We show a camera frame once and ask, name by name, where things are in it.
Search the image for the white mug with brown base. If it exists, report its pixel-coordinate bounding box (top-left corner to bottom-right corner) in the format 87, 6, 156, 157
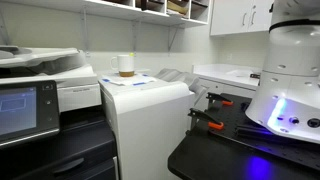
109, 54, 136, 78

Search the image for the white printer finisher unit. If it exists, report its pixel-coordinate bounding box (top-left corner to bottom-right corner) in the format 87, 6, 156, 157
98, 68, 208, 180

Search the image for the white paper sheet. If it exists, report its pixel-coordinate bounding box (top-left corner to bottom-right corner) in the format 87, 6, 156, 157
101, 72, 158, 87

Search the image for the white counter cabinet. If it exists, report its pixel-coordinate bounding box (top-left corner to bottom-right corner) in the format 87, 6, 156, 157
192, 63, 264, 112

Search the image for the white paper stack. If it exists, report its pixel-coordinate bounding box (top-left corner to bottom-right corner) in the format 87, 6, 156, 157
166, 9, 188, 17

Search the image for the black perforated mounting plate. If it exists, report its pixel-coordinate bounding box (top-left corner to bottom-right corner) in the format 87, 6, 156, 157
206, 93, 320, 171

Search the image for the black robot cart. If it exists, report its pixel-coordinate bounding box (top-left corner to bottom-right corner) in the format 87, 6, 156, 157
167, 93, 320, 180

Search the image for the manila folder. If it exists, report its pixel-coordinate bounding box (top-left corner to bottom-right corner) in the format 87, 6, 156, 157
167, 0, 190, 14

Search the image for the office copier machine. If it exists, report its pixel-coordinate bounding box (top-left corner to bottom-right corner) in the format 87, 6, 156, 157
0, 44, 118, 180

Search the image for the copier touchscreen panel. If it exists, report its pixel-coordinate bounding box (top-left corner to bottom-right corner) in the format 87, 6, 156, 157
0, 79, 61, 148

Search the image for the black clamp with orange handle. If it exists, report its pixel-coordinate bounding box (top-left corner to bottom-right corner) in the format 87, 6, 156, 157
205, 92, 234, 107
187, 107, 225, 131

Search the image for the white shelf bracket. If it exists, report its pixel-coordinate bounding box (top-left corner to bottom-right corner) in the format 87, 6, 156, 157
81, 6, 92, 58
167, 25, 180, 53
131, 19, 140, 54

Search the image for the white upper wall cabinet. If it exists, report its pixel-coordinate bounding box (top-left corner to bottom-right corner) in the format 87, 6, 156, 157
209, 0, 276, 37

